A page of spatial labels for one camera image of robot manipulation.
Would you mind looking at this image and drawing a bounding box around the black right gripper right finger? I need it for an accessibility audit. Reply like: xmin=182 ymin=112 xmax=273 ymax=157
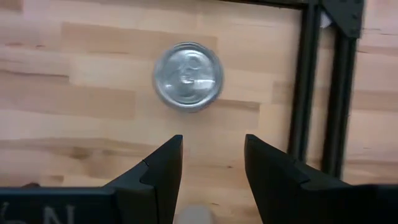
xmin=244 ymin=134 xmax=351 ymax=224

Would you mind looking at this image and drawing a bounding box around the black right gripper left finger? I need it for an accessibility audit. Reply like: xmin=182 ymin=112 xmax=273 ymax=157
xmin=104 ymin=134 xmax=183 ymax=224

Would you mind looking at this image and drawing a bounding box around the silver Diet Coke can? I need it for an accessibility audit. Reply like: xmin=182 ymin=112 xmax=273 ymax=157
xmin=152 ymin=42 xmax=224 ymax=113

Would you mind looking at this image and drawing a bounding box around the black aluminium table frame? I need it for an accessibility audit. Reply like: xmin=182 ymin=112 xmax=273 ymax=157
xmin=217 ymin=0 xmax=365 ymax=180

